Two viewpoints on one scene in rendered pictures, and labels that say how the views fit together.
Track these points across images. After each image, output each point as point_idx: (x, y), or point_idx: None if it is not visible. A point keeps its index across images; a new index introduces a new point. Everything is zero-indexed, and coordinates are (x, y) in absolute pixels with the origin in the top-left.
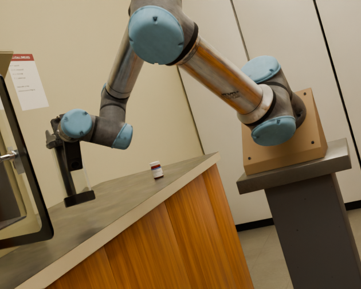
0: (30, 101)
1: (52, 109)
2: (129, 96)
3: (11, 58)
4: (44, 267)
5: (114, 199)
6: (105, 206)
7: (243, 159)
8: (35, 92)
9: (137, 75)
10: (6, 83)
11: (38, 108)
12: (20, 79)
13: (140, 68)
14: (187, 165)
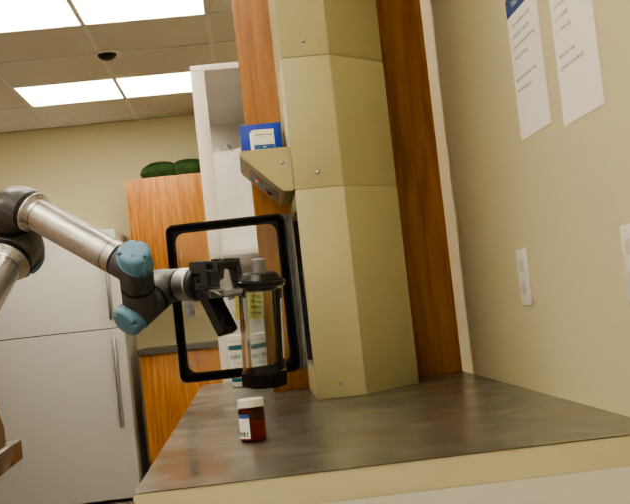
0: (575, 94)
1: (611, 113)
2: (108, 273)
3: (246, 161)
4: (192, 401)
5: (289, 419)
6: (275, 415)
7: (1, 420)
8: (584, 60)
9: (81, 257)
10: (548, 54)
11: (586, 113)
12: (563, 31)
13: (71, 252)
14: (205, 460)
